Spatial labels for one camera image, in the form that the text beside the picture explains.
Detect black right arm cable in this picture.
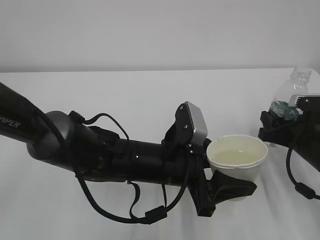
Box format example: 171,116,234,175
285,129,320,200

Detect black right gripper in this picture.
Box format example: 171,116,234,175
258,111,320,155

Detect white paper cup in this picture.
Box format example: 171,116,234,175
206,134,269,202

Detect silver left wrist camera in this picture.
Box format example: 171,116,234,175
174,101,208,146

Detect clear plastic water bottle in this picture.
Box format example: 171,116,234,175
266,65,313,148

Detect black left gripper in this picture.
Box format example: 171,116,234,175
165,138,257,217

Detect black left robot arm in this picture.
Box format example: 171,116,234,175
0,84,257,225

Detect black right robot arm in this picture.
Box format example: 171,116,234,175
258,111,320,171

